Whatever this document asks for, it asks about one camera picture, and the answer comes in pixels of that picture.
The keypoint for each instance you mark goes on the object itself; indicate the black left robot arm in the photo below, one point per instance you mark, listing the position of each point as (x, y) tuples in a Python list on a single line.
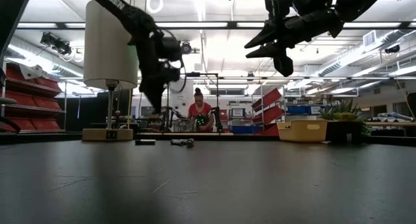
[(130, 14)]

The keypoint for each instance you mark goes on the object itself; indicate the person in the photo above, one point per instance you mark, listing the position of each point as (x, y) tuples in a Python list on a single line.
[(200, 110)]

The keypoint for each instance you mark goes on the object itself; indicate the black ceiling spotlight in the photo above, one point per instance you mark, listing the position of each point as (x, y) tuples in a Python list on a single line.
[(186, 48), (55, 43), (392, 49)]

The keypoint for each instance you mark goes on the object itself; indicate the wooden workbench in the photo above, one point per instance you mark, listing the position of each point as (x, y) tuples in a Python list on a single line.
[(390, 124)]

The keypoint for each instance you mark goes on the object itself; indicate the red bin shelf rack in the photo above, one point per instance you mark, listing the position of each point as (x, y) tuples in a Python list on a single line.
[(271, 110), (32, 104)]

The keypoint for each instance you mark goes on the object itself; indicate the yellow plastic bin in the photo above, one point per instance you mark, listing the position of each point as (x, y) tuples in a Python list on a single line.
[(302, 133)]

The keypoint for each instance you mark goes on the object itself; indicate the blue storage bins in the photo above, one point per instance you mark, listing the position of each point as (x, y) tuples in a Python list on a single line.
[(299, 110)]

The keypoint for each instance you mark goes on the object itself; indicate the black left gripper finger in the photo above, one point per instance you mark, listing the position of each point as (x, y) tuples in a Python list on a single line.
[(150, 92), (162, 91)]

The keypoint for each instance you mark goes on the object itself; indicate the blue storage crate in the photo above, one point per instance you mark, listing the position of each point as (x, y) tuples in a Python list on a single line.
[(247, 130)]

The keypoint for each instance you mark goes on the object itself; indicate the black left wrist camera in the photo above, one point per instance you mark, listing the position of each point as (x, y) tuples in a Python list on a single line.
[(172, 48)]

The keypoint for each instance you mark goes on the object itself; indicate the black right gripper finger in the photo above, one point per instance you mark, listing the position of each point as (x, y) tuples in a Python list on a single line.
[(271, 34), (269, 50)]

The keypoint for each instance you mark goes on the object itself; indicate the white shade wooden base lamp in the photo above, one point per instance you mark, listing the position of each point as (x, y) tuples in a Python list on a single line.
[(107, 55)]

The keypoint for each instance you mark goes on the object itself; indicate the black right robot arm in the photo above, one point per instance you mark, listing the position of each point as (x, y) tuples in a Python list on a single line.
[(357, 0)]

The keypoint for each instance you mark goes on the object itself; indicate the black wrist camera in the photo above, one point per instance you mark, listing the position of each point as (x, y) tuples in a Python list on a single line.
[(172, 48), (283, 65)]

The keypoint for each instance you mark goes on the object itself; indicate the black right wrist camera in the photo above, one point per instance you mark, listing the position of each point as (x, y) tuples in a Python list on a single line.
[(283, 65)]

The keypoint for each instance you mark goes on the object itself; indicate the potted succulent plant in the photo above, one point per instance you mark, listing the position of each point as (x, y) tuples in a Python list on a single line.
[(341, 130)]

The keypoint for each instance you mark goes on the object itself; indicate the black tripod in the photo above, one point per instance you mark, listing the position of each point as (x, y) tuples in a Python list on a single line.
[(169, 120)]

